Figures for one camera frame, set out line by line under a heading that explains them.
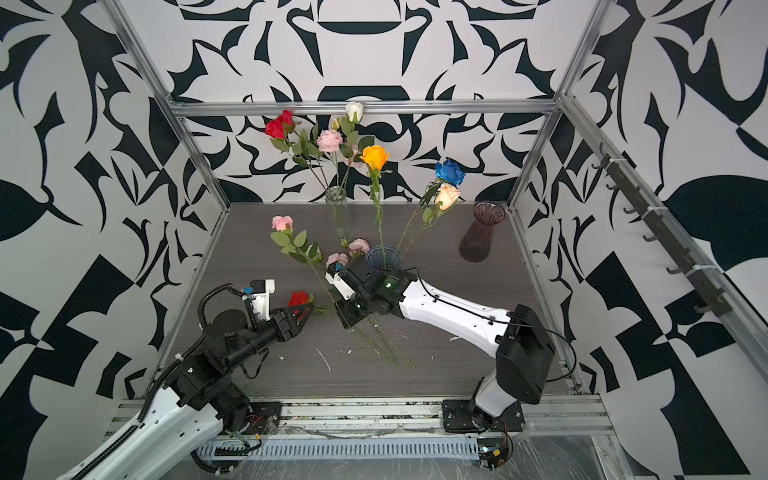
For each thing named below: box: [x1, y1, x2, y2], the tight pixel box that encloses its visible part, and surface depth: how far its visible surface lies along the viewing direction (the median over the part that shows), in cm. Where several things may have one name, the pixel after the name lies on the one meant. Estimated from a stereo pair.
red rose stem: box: [265, 110, 331, 193], surface depth 87 cm
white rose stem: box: [338, 101, 364, 193], surface depth 86 cm
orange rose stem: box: [360, 144, 390, 271], surface depth 77 cm
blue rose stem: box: [392, 160, 466, 256], surface depth 69 cm
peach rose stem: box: [401, 184, 461, 259], surface depth 66 cm
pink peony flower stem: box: [316, 129, 343, 193], surface depth 87 cm
